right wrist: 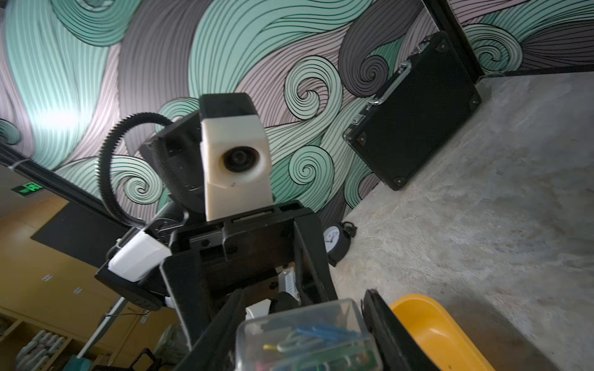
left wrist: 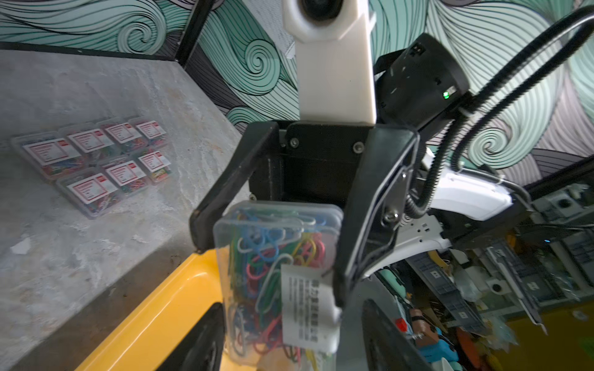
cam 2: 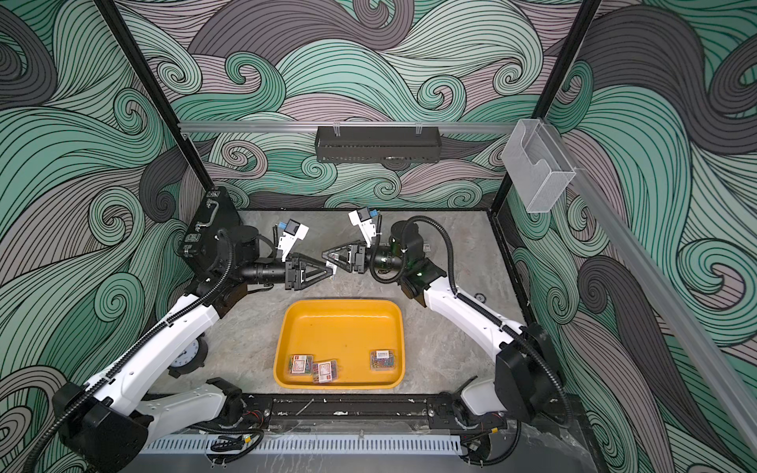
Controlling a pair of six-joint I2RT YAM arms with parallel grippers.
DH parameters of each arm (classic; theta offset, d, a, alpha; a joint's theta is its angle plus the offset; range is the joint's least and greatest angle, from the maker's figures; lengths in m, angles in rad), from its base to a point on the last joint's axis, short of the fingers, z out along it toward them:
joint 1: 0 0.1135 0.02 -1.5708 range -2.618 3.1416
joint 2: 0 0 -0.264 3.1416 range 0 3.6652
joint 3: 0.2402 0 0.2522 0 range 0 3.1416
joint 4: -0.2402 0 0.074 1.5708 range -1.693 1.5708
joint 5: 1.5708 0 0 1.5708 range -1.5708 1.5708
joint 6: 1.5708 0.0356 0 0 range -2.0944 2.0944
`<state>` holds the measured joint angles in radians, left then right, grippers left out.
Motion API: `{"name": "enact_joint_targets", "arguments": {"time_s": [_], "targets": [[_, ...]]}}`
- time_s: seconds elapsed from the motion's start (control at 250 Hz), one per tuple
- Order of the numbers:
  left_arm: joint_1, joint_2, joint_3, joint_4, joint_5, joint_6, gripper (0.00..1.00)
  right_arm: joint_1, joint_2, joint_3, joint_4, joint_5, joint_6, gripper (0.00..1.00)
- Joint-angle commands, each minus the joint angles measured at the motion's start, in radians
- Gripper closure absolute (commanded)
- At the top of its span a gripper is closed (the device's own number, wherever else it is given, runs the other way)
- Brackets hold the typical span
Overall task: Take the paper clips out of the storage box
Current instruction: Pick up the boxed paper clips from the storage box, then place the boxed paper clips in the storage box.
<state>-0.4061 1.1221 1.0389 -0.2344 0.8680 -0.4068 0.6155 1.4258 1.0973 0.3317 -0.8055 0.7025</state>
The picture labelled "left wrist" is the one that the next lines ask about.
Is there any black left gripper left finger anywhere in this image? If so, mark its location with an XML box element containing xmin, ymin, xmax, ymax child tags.
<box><xmin>157</xmin><ymin>302</ymin><xmax>226</xmax><ymax>371</ymax></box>

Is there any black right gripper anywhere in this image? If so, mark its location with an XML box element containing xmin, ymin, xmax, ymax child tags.
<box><xmin>189</xmin><ymin>121</ymin><xmax>419</xmax><ymax>308</ymax></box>

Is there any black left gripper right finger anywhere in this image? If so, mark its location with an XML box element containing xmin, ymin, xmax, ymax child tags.
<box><xmin>361</xmin><ymin>299</ymin><xmax>433</xmax><ymax>371</ymax></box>

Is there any paper clip box nine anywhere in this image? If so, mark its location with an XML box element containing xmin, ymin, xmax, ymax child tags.
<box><xmin>213</xmin><ymin>201</ymin><xmax>343</xmax><ymax>370</ymax></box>

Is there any paper clip box eight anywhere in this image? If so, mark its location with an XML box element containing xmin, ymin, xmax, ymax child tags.
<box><xmin>131</xmin><ymin>148</ymin><xmax>173</xmax><ymax>184</ymax></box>

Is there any paper clip box two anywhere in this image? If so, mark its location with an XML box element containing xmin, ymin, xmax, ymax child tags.
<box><xmin>128</xmin><ymin>117</ymin><xmax>170</xmax><ymax>148</ymax></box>

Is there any paper clip box four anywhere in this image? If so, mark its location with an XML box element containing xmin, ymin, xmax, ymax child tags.
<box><xmin>97</xmin><ymin>156</ymin><xmax>149</xmax><ymax>196</ymax></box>

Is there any paper clip box five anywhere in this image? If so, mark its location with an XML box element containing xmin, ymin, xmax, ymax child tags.
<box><xmin>55</xmin><ymin>168</ymin><xmax>124</xmax><ymax>220</ymax></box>

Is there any paper clip box one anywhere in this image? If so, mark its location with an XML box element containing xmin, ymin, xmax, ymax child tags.
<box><xmin>97</xmin><ymin>117</ymin><xmax>149</xmax><ymax>155</ymax></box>

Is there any paper clip box three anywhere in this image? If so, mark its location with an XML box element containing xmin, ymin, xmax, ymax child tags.
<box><xmin>58</xmin><ymin>122</ymin><xmax>122</xmax><ymax>165</ymax></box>

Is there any paper clip box eleven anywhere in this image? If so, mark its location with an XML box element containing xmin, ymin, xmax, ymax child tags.
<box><xmin>10</xmin><ymin>131</ymin><xmax>88</xmax><ymax>182</ymax></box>

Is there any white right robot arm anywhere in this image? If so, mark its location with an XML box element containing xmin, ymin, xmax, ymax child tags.
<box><xmin>282</xmin><ymin>1</ymin><xmax>593</xmax><ymax>307</ymax></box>

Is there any yellow plastic tray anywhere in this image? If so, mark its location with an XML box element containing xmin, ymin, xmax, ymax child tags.
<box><xmin>78</xmin><ymin>250</ymin><xmax>242</xmax><ymax>370</ymax></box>

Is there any black corner frame post right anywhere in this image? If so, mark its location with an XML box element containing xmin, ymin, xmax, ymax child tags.
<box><xmin>175</xmin><ymin>0</ymin><xmax>215</xmax><ymax>68</ymax></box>

